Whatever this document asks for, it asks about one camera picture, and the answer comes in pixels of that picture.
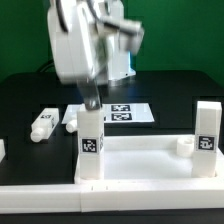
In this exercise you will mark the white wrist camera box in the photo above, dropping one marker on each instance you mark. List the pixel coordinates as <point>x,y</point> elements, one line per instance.
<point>130,33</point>

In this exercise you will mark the white desk top tray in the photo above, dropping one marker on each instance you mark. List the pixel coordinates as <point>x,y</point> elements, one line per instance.
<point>139,158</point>

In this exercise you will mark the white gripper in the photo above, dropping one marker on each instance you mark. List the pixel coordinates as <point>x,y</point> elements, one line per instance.
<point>79,53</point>

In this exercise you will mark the white block left edge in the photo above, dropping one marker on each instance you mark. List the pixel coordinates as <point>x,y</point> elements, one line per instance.
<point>2,149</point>

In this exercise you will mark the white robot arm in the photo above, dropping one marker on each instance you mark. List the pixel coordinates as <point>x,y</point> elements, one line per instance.
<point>118,66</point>

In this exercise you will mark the white marker paper sheet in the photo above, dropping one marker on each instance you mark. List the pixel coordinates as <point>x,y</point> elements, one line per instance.
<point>113,113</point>

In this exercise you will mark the white front guide rail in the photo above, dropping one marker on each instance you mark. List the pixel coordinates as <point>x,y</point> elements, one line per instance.
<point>113,196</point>

